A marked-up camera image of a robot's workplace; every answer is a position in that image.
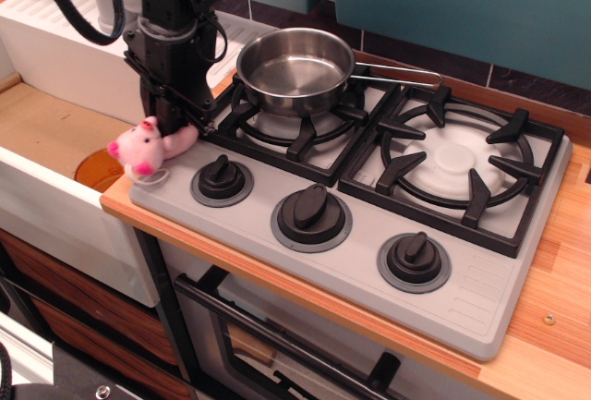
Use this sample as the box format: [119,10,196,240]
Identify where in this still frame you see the black left burner grate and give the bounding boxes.
[200,75,401,187]

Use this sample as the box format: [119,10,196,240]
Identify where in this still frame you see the black middle stove knob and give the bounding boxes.
[271,184,353,254]

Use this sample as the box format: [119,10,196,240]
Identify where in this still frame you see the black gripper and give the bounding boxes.
[124,20,217,136]

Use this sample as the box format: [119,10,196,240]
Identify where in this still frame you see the white toy sink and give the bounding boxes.
[0,0,278,308]

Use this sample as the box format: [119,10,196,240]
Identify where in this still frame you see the oven door with window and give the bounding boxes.
[187,285,404,399]

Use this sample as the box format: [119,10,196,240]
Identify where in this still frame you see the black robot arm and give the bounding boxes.
[124,0,225,136]

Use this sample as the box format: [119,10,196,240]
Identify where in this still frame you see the black oven door handle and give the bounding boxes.
[174,266,400,399]

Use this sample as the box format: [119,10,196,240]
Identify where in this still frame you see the black left stove knob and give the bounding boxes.
[190,154,254,208]

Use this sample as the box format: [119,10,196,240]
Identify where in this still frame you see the grey toy stove top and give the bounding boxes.
[129,87,573,360]

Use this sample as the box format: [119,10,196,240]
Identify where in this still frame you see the black braided cable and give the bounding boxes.
[30,0,127,47]

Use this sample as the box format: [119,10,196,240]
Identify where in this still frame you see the white right burner cap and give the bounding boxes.
[403,124,514,200]

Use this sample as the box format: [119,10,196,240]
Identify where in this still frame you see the black burner grate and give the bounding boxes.
[200,75,401,187]
[339,87,572,258]

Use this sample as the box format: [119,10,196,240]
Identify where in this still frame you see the black right stove knob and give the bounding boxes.
[377,232,452,294]

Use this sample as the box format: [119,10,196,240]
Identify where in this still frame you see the black right burner grate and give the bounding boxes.
[339,87,572,258]

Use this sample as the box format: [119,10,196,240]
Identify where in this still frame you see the pink stuffed pig toy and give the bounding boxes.
[107,116,199,186]

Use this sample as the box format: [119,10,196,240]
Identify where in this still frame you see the stainless steel pan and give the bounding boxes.
[236,28,443,117]

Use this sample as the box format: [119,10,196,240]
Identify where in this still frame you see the black stove knob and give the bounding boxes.
[377,232,452,294]
[271,184,353,254]
[190,154,254,208]

